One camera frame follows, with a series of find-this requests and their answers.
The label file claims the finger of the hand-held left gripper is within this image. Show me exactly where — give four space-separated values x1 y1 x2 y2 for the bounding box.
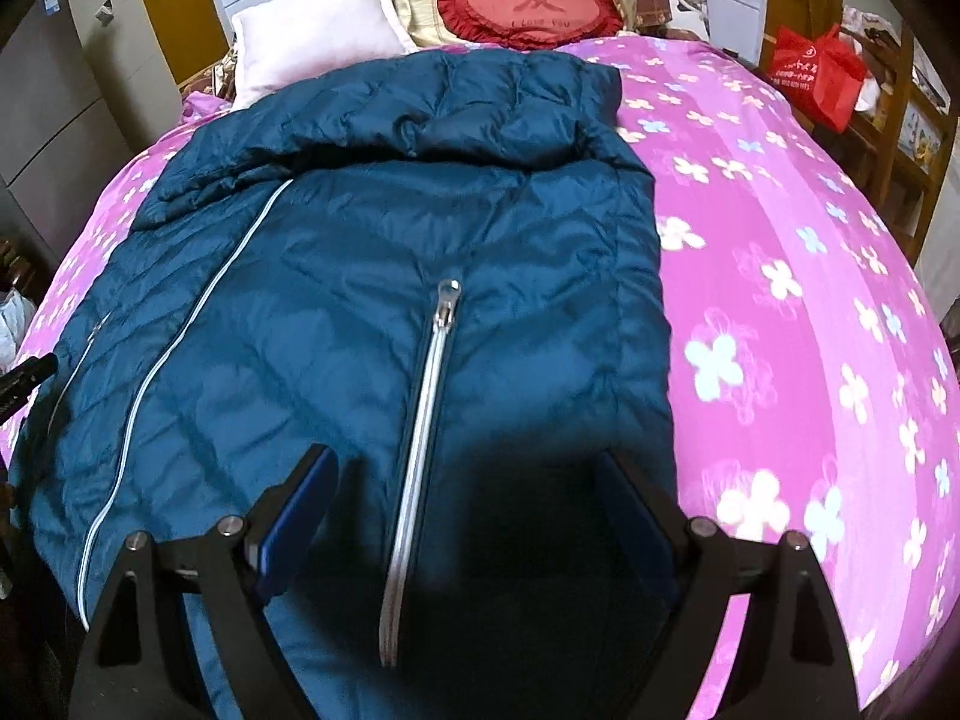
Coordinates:
0 356 58 415

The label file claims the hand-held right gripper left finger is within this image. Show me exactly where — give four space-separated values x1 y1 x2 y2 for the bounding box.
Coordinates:
71 444 340 720

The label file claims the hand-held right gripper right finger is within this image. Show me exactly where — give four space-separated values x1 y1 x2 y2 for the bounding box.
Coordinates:
596 450 860 720

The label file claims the dark blue puffer jacket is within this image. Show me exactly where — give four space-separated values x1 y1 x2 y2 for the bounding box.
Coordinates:
7 45 680 720

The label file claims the white plastic bag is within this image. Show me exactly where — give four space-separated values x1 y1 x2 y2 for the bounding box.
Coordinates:
0 289 38 370

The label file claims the pink floral bed sheet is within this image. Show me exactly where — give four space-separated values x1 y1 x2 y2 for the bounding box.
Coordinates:
0 34 960 720

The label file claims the grey refrigerator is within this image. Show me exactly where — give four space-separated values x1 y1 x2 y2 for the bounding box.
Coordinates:
0 0 162 248

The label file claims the brown floral quilt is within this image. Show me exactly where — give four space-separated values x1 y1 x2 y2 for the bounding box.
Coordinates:
180 45 242 102

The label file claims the wooden door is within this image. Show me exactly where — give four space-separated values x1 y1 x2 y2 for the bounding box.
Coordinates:
146 0 237 98

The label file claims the white square pillow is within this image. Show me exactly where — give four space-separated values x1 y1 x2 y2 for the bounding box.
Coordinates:
229 0 421 110

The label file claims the wooden shelf rack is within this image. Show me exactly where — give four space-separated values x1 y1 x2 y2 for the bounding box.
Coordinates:
840 22 955 256

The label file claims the red shopping bag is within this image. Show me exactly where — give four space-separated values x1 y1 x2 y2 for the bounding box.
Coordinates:
772 22 871 132

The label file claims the red heart-shaped cushion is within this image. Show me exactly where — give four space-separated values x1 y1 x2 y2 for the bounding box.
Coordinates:
436 0 627 53

